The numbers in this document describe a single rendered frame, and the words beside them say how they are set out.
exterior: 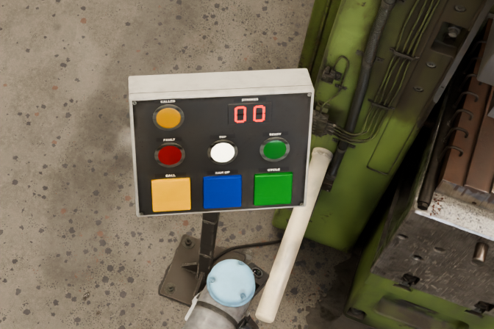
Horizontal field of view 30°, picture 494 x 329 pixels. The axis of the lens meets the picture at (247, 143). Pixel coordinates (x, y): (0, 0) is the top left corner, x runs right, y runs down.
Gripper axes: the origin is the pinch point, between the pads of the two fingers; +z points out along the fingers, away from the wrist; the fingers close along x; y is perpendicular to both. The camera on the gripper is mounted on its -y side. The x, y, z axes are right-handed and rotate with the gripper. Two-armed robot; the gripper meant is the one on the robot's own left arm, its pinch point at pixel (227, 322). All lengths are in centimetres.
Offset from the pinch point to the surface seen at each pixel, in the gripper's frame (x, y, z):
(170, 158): -25.5, -15.6, -15.0
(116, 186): -62, -36, 93
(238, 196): -12.2, -20.1, -6.8
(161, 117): -29.6, -18.4, -23.3
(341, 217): 2, -59, 67
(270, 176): -9.0, -25.8, -10.6
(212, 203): -15.7, -16.3, -5.7
